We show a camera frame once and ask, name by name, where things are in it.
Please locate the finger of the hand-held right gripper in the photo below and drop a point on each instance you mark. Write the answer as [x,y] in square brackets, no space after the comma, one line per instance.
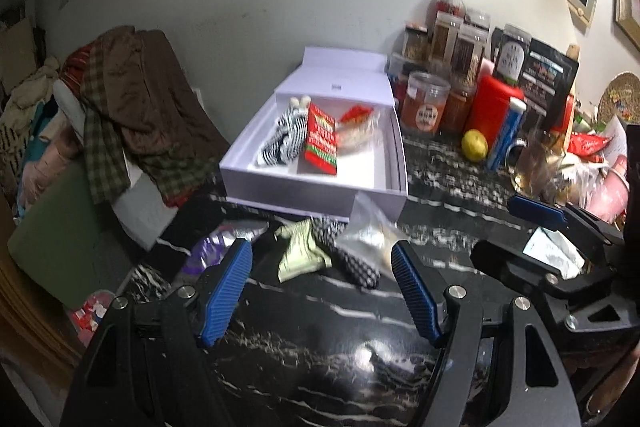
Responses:
[500,259]
[537,209]

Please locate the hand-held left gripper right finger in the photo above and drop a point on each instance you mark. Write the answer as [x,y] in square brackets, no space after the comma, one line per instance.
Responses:
[415,297]

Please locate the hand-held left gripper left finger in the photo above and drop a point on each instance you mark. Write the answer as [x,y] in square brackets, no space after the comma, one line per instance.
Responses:
[227,292]

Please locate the silver and purple snack packet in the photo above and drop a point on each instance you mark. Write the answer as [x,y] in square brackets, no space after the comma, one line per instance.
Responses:
[212,249]

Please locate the silver foil packet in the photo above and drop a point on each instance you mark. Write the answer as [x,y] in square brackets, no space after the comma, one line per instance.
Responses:
[552,252]

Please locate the small black checkered cloth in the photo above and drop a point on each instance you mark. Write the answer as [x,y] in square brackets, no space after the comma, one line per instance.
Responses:
[362,274]

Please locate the clear bag of white buns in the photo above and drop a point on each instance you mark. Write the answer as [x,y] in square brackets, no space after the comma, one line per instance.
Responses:
[372,234]

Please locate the pale green cloth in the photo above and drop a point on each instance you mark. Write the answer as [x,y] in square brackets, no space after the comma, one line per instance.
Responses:
[300,252]

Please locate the white cardboard gift box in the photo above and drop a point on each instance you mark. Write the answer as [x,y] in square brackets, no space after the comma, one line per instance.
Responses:
[370,167]

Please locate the white plush toy checkered dress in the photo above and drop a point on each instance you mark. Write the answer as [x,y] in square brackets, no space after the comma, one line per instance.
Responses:
[285,137]

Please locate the clear bag with white lump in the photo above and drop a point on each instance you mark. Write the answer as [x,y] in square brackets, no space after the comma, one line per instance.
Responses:
[357,137]

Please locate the red and green packet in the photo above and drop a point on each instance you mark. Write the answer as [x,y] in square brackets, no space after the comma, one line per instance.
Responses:
[320,139]

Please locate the person's right hand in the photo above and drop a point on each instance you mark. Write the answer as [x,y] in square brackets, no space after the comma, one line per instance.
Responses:
[625,377]

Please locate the glass mug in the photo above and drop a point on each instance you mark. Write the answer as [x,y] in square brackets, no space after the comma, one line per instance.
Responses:
[532,162]

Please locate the clear plastic bag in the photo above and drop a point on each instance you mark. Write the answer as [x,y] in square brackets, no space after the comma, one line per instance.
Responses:
[575,177]

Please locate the blue tablet tube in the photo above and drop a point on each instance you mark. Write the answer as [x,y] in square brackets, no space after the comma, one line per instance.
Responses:
[505,134]

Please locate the red plastic bag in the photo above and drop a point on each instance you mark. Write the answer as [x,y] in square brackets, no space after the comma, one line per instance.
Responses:
[590,142]

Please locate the yellow lemon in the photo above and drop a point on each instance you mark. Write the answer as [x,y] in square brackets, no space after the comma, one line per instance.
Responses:
[474,144]

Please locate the red plastic container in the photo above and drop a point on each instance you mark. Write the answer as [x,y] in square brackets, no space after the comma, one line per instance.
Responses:
[492,104]

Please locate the black stand-up pouch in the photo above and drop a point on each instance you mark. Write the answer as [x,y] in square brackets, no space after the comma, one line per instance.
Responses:
[547,79]

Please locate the red and white packet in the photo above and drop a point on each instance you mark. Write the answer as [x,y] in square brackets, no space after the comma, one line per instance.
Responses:
[92,309]

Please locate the woven basket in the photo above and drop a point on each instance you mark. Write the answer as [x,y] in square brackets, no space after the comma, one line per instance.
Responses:
[622,94]

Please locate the cluster of clear food jars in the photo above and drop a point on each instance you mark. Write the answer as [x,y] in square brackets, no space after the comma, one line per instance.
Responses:
[425,107]

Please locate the green seat cushion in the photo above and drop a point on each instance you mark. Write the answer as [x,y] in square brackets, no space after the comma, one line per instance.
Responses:
[60,247]

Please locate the green plaid cloth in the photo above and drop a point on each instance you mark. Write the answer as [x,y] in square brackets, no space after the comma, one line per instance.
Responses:
[100,127]

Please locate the white foam board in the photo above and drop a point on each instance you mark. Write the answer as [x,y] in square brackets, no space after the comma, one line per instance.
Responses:
[515,2]

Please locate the brown garment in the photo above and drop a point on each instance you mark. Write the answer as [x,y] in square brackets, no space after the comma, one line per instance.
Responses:
[145,87]

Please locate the pile of clothes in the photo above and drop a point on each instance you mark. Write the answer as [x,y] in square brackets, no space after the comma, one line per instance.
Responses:
[35,122]

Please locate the red striped cloth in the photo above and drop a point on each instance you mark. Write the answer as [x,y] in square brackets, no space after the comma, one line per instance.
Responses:
[75,67]

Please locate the beige pillow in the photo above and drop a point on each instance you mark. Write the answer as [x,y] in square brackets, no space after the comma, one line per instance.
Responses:
[17,47]

